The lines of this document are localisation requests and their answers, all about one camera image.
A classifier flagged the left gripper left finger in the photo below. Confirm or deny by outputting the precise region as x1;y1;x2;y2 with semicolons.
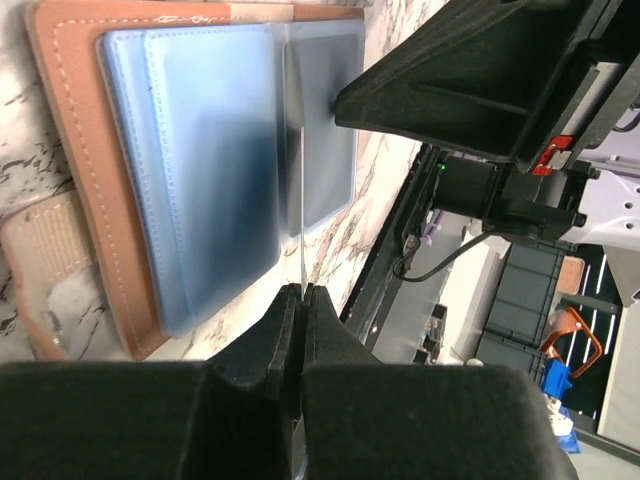
1;284;300;479

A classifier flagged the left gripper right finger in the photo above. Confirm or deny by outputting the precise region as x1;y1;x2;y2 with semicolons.
301;286;575;479

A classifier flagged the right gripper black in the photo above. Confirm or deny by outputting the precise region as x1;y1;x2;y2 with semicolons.
335;1;639;245

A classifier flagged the brown leather card holder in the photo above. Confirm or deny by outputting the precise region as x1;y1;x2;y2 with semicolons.
1;1;365;360

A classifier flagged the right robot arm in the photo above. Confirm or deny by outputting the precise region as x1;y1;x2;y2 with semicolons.
335;1;639;250

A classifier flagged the blue plastic object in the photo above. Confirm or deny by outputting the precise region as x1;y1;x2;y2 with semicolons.
540;359;581;455

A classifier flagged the dark storage crate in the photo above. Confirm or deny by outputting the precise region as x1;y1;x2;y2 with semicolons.
475;246;639;448

